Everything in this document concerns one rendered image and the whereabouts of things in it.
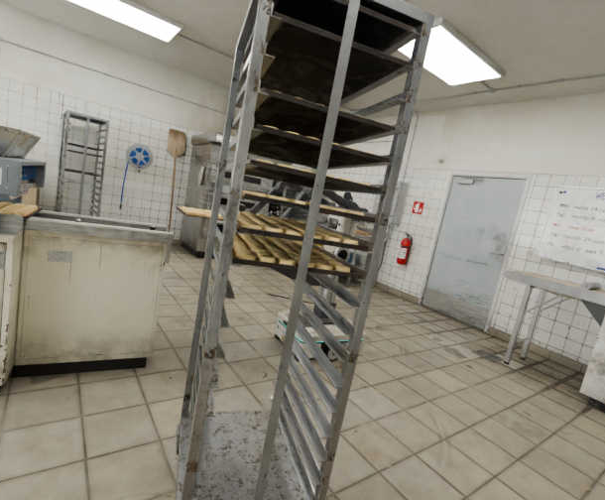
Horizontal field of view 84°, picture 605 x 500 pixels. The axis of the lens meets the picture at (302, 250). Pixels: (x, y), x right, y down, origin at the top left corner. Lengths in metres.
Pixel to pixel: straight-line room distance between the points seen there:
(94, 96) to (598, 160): 6.65
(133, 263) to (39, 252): 0.45
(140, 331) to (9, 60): 4.84
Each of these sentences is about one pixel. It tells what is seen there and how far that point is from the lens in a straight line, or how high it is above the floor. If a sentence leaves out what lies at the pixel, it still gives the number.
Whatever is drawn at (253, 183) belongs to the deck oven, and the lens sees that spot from 6.01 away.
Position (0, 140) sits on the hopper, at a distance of 2.13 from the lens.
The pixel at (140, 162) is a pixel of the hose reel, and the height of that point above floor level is 1.36.
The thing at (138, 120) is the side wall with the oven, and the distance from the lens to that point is 6.50.
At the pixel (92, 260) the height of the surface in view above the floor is 0.70.
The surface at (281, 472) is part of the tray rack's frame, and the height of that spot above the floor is 0.15.
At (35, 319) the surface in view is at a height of 0.35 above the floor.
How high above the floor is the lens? 1.24
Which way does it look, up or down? 8 degrees down
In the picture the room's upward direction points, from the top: 11 degrees clockwise
